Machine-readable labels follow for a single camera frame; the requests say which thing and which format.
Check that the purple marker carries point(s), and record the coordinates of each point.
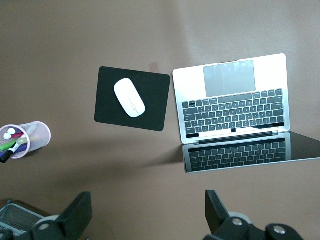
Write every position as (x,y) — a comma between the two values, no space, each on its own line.
(22,148)

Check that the red marker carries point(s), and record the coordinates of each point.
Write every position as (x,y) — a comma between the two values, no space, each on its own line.
(17,135)

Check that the white capped marker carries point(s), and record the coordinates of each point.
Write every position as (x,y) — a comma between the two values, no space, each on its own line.
(7,136)
(11,130)

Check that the black marker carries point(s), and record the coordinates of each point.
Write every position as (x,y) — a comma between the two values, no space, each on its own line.
(7,156)

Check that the green marker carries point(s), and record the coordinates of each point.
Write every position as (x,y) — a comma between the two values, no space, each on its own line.
(8,146)

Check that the pink mesh pen cup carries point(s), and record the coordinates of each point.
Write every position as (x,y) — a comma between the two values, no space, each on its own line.
(41,140)

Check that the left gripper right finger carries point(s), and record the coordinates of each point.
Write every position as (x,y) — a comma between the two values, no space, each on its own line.
(215,212)

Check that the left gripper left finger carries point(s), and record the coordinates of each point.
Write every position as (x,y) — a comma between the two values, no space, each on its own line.
(75,212)

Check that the white computer mouse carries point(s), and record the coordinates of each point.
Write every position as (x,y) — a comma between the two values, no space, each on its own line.
(128,97)

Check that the silver laptop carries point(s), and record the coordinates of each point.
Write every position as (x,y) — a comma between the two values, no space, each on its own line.
(225,77)

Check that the black mouse pad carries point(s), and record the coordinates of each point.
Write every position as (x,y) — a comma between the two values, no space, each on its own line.
(105,105)

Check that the silver mesh desk tray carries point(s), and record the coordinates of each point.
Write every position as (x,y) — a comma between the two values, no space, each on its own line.
(15,215)

